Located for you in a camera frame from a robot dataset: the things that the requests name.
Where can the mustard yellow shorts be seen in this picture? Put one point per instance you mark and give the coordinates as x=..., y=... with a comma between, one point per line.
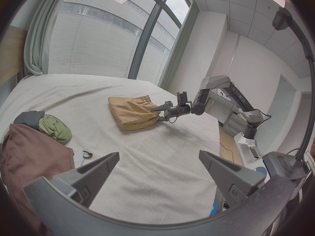
x=130, y=112

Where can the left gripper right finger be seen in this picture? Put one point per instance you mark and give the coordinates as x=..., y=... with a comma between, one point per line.
x=228, y=178

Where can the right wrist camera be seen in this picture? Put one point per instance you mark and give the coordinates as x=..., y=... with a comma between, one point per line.
x=168, y=103

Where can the bed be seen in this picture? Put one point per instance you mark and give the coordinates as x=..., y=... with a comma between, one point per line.
x=135, y=151

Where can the pale grey garment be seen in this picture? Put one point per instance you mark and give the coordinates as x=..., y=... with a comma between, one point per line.
x=78, y=157

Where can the window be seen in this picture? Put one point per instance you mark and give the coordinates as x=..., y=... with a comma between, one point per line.
x=98, y=45

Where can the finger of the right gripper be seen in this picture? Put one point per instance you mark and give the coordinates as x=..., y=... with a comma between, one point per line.
x=161, y=108
x=163, y=119

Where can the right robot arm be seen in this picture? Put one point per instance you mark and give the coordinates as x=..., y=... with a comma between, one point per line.
x=214, y=82

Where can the black garment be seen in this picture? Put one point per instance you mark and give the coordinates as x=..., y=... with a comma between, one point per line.
x=27, y=118

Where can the brown shorts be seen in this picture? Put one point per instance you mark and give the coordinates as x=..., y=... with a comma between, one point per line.
x=32, y=151

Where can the green garment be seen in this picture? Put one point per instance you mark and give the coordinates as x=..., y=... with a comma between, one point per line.
x=56, y=131

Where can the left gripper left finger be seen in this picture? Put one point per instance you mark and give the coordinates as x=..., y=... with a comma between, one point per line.
x=91, y=178

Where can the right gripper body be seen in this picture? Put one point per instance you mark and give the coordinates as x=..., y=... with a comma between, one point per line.
x=176, y=111

